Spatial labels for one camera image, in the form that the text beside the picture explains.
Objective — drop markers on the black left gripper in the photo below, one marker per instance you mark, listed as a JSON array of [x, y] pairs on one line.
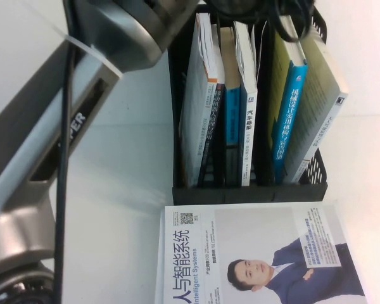
[[240, 5]]

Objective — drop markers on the yellow and blue mechanisms book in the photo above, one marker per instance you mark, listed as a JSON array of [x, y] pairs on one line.
[[288, 126]]

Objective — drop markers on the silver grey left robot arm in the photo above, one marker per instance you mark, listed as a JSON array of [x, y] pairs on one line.
[[25, 142]]

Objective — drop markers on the blue book with tan pages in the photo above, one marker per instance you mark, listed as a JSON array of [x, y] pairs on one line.
[[232, 104]]

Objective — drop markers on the white car book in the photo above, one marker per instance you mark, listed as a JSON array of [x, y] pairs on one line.
[[250, 126]]

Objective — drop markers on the grey cover white spine book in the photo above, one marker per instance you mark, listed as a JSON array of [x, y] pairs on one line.
[[323, 95]]

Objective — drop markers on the black plastic book stand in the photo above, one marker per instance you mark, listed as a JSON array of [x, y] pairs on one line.
[[304, 193]]

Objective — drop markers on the loose white paper sheet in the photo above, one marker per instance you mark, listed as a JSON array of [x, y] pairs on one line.
[[260, 44]]

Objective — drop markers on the clear zip tie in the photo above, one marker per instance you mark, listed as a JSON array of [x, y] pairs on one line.
[[92, 52]]

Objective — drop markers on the magazine with man in suit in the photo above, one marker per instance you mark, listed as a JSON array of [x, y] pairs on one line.
[[240, 240]]

